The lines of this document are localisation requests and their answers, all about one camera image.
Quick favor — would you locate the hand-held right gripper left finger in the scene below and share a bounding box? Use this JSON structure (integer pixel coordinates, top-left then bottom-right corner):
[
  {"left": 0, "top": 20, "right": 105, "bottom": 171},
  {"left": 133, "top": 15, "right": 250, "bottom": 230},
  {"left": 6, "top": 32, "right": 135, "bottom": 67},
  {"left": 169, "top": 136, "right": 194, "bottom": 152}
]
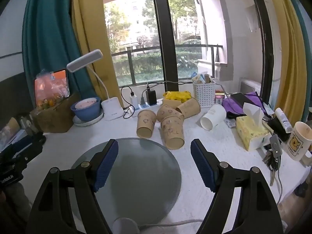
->
[{"left": 26, "top": 139, "right": 119, "bottom": 234}]

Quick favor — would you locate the black charger plug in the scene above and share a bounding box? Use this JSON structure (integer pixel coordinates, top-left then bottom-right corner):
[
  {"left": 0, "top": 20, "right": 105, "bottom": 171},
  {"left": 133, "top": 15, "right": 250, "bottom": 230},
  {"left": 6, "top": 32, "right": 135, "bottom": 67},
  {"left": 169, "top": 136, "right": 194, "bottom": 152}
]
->
[{"left": 145, "top": 90, "right": 158, "bottom": 105}]

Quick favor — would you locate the white charger plug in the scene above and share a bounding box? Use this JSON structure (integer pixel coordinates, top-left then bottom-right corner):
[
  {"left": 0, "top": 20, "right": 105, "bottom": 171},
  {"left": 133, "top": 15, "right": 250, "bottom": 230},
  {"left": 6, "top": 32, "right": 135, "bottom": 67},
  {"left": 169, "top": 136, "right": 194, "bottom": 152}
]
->
[{"left": 129, "top": 91, "right": 139, "bottom": 107}]

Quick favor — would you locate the white round puck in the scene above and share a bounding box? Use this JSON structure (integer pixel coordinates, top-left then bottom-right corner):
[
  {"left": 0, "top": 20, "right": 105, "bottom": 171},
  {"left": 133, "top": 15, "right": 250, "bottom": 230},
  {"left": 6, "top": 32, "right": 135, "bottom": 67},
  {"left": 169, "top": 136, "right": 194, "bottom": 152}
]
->
[{"left": 113, "top": 217, "right": 141, "bottom": 234}]

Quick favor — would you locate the yellow plastic bag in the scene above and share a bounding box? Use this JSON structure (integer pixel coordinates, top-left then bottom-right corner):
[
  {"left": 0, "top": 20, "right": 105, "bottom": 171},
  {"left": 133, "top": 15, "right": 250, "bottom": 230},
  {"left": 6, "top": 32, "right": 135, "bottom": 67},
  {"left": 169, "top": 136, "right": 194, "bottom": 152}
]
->
[{"left": 162, "top": 91, "right": 192, "bottom": 108}]

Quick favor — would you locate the balcony railing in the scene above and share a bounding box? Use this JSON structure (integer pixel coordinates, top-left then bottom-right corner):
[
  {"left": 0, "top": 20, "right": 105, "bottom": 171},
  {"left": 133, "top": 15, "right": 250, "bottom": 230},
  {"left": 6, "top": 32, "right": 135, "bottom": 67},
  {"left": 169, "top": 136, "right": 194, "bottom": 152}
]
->
[{"left": 111, "top": 44, "right": 224, "bottom": 86}]

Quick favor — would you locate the white power strip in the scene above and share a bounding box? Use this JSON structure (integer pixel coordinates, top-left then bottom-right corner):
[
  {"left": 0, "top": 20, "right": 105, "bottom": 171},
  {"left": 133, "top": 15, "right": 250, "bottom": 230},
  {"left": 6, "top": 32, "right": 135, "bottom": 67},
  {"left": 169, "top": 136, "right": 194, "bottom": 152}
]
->
[{"left": 124, "top": 98, "right": 163, "bottom": 118}]

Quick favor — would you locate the wooden box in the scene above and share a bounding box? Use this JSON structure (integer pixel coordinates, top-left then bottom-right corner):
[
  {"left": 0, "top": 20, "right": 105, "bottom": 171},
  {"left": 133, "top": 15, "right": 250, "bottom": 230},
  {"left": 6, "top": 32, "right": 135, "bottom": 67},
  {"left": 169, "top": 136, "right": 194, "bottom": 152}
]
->
[{"left": 30, "top": 92, "right": 81, "bottom": 134}]

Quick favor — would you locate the brown printed paper cup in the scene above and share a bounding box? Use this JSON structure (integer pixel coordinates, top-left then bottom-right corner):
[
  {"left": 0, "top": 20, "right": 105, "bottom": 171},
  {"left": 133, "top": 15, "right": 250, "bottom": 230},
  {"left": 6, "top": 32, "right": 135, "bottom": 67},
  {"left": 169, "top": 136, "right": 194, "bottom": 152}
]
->
[
  {"left": 156, "top": 104, "right": 185, "bottom": 123},
  {"left": 136, "top": 109, "right": 157, "bottom": 138},
  {"left": 160, "top": 115, "right": 185, "bottom": 150},
  {"left": 176, "top": 98, "right": 201, "bottom": 119}
]

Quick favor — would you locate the white desk lamp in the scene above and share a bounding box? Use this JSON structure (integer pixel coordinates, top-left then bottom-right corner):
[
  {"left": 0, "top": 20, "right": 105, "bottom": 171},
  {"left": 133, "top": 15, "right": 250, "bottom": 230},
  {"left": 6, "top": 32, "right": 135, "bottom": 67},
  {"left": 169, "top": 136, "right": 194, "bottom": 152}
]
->
[{"left": 66, "top": 49, "right": 125, "bottom": 121}]

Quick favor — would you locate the yellow tissue box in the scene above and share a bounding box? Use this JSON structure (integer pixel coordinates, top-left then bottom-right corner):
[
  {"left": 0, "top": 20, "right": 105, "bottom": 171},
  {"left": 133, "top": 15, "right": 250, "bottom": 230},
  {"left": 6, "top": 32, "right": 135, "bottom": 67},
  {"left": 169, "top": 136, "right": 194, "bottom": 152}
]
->
[{"left": 236, "top": 102, "right": 272, "bottom": 151}]

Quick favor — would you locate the blue bowl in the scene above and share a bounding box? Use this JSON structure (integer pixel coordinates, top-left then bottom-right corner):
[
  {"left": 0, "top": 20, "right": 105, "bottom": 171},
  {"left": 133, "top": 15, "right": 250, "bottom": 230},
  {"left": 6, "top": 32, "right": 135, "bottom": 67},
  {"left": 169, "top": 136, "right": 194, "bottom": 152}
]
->
[{"left": 70, "top": 97, "right": 101, "bottom": 122}]

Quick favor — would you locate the white paper cup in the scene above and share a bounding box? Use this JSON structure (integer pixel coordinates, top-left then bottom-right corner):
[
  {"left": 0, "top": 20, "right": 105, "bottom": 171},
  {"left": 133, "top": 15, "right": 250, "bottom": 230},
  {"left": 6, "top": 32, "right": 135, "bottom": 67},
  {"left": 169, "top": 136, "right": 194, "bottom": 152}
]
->
[{"left": 200, "top": 104, "right": 227, "bottom": 131}]

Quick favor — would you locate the grey round mat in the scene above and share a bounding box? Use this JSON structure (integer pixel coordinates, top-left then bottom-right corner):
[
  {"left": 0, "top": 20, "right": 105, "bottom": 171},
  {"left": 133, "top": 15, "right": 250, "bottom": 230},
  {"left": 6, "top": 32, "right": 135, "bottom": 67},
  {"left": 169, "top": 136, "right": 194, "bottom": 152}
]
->
[{"left": 70, "top": 138, "right": 182, "bottom": 228}]

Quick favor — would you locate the black pouch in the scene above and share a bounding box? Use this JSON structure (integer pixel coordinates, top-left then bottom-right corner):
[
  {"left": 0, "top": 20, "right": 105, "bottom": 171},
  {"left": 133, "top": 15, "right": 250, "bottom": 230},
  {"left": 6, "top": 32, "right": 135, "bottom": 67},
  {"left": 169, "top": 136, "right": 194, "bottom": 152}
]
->
[{"left": 265, "top": 116, "right": 291, "bottom": 142}]

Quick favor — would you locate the white bear mug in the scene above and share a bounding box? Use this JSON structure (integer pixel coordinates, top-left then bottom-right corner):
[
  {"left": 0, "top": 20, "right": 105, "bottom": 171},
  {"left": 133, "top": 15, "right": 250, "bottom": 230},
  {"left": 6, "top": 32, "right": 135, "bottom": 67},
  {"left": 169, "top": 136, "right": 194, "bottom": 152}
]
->
[{"left": 282, "top": 121, "right": 312, "bottom": 162}]

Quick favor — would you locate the teal curtain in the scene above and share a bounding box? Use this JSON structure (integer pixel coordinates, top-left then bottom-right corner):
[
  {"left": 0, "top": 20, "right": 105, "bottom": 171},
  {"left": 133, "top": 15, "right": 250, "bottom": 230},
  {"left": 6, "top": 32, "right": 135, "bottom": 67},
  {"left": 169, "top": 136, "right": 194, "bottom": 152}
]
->
[{"left": 22, "top": 0, "right": 98, "bottom": 108}]

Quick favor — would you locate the yellow curtain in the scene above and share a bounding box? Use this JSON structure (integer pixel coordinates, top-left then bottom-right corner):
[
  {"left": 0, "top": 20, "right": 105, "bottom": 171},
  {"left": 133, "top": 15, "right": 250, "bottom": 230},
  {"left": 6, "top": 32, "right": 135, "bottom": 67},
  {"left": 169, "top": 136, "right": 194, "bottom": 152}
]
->
[
  {"left": 71, "top": 0, "right": 123, "bottom": 104},
  {"left": 263, "top": 0, "right": 308, "bottom": 125}
]

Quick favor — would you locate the black window frame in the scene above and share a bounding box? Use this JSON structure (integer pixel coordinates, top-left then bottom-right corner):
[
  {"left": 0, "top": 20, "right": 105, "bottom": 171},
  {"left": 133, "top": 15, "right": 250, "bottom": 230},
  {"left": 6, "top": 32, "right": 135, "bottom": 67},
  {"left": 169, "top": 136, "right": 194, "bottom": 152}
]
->
[{"left": 149, "top": 0, "right": 273, "bottom": 103}]

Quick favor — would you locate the white plate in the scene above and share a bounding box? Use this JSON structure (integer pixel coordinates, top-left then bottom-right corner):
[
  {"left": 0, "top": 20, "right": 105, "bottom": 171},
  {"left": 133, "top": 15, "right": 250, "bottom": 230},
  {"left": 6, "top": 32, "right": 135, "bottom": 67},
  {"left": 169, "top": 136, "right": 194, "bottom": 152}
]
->
[{"left": 72, "top": 109, "right": 104, "bottom": 127}]

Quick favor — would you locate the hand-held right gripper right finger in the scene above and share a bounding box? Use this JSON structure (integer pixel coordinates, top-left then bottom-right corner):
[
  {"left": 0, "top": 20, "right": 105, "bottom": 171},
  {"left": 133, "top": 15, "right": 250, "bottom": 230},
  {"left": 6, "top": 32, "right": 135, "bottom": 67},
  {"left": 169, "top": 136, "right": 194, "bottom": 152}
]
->
[{"left": 190, "top": 139, "right": 285, "bottom": 234}]

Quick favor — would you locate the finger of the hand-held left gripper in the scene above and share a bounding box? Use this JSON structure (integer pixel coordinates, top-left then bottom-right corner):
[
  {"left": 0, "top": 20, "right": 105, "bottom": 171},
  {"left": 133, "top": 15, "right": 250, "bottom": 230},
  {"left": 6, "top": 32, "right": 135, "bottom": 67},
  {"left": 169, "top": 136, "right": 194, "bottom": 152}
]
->
[{"left": 10, "top": 131, "right": 47, "bottom": 162}]

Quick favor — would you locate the black notebook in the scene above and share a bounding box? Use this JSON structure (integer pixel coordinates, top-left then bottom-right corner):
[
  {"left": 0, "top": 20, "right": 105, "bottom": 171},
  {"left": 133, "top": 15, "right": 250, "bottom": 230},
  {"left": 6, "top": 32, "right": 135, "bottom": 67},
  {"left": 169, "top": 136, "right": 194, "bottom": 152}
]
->
[{"left": 230, "top": 92, "right": 259, "bottom": 111}]

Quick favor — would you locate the white plastic basket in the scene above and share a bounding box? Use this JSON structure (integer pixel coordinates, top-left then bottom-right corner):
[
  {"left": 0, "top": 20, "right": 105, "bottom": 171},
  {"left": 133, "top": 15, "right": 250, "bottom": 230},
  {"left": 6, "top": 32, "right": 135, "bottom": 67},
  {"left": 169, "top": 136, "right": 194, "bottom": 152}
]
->
[{"left": 192, "top": 77, "right": 217, "bottom": 108}]

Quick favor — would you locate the white tube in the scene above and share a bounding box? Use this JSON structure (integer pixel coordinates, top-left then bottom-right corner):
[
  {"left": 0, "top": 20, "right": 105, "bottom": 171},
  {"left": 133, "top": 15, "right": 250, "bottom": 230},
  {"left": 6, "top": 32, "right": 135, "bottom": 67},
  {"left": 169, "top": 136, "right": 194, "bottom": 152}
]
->
[{"left": 275, "top": 107, "right": 293, "bottom": 132}]

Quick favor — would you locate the bunch of keys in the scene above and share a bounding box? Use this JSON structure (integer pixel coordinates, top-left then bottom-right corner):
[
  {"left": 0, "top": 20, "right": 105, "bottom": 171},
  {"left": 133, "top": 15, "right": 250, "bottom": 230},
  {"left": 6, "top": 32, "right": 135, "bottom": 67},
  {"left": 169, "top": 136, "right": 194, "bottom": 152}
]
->
[{"left": 262, "top": 134, "right": 284, "bottom": 186}]

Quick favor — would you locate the purple cloth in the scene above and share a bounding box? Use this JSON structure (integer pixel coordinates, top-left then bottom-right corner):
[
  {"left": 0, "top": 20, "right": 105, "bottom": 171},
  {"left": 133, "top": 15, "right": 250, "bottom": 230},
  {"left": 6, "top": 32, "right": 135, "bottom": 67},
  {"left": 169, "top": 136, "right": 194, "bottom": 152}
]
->
[{"left": 222, "top": 91, "right": 267, "bottom": 118}]

